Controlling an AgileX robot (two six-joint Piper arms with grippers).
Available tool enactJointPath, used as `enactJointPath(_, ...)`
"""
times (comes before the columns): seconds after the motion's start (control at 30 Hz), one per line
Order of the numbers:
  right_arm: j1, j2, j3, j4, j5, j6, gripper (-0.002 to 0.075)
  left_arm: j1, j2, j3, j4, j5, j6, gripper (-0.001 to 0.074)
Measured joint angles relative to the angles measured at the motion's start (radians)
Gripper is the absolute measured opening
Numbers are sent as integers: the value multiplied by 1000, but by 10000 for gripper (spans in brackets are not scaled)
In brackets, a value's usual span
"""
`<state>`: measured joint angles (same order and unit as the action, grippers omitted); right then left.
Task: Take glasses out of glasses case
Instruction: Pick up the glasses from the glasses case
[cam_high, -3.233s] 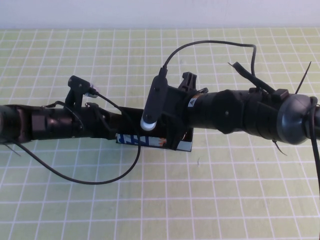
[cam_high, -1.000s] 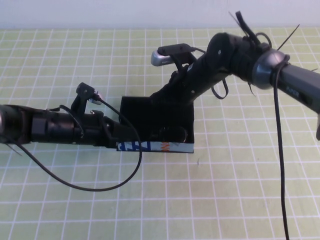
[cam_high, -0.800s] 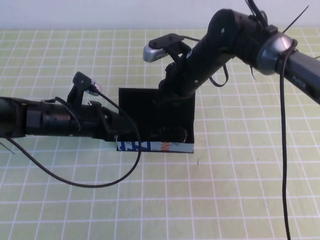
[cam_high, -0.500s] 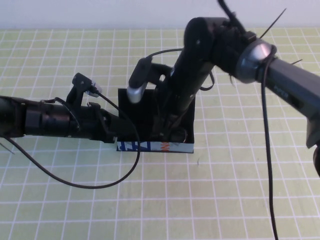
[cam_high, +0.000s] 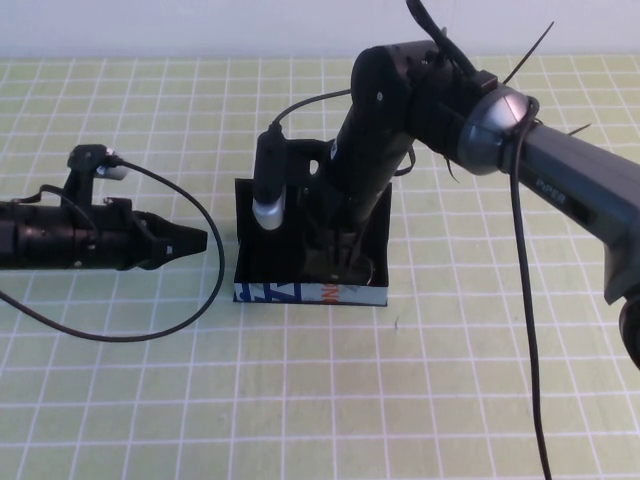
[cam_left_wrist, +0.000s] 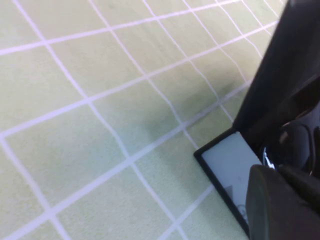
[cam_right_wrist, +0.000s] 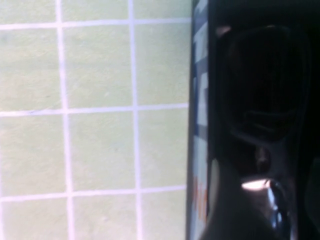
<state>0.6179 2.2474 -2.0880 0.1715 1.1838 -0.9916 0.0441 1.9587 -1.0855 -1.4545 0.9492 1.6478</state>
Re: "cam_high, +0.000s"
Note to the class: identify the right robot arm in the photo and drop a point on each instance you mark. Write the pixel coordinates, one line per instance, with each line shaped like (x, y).
(575, 175)

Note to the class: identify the wrist camera silver end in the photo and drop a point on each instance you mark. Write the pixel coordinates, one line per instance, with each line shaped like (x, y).
(114, 171)
(270, 190)

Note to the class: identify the short black zip tie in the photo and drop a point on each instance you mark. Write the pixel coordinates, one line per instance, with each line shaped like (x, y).
(451, 170)

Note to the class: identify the black frame glasses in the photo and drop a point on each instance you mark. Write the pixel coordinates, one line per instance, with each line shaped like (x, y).
(369, 272)

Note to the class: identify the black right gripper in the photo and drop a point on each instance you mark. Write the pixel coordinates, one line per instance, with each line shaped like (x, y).
(350, 190)

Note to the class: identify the black camera bracket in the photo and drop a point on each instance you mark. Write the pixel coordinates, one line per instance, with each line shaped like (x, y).
(300, 160)
(82, 170)

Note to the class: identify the green white-grid tablecloth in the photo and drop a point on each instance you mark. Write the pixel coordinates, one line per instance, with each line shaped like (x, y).
(150, 400)

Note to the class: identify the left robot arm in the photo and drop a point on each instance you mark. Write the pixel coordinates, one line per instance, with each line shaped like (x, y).
(35, 235)

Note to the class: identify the left wrist camera silver end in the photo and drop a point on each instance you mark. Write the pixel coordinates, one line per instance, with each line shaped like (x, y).
(114, 171)

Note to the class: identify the black glasses case blue print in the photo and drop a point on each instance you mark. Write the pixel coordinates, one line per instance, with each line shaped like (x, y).
(270, 295)

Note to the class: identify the right wrist camera silver end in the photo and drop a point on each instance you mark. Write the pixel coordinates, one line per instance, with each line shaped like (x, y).
(270, 190)

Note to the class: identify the black right camera bracket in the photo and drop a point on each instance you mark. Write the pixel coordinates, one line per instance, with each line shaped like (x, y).
(300, 160)

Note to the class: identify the black left camera bracket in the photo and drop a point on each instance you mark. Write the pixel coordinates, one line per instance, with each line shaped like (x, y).
(82, 170)

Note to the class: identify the long black zip tie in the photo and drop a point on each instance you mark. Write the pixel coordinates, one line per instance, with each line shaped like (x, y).
(530, 52)

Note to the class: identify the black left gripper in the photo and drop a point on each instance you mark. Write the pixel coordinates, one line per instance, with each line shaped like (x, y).
(110, 235)

